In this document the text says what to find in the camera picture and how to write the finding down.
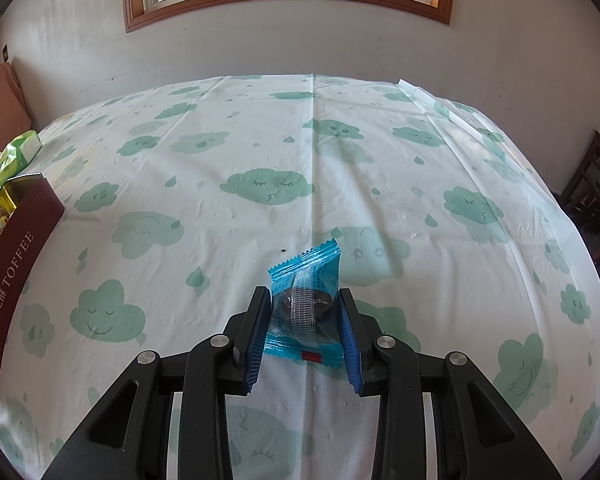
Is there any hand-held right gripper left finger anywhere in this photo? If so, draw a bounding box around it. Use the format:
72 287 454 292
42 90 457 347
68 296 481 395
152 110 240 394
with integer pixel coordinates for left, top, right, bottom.
42 286 272 480

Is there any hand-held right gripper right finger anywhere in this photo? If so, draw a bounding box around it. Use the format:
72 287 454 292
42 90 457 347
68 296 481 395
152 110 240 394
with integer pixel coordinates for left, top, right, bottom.
336 288 563 480

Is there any blue clear snack packet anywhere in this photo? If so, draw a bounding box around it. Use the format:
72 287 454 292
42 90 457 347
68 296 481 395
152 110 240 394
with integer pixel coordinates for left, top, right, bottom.
265 239 346 366

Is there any maroon tin box gold inside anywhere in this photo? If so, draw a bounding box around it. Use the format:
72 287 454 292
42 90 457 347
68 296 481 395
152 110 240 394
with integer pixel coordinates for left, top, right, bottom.
0 172 66 401

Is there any dark wooden chair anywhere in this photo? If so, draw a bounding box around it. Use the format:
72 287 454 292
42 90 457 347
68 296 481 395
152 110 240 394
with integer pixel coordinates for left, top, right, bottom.
560 130 600 306

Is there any green tissue pack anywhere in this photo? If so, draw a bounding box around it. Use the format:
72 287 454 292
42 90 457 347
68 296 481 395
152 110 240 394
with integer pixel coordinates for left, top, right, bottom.
0 130 43 183

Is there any brown cardboard box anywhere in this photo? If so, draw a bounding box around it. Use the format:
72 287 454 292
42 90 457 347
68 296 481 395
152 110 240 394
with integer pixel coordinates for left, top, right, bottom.
0 62 31 161

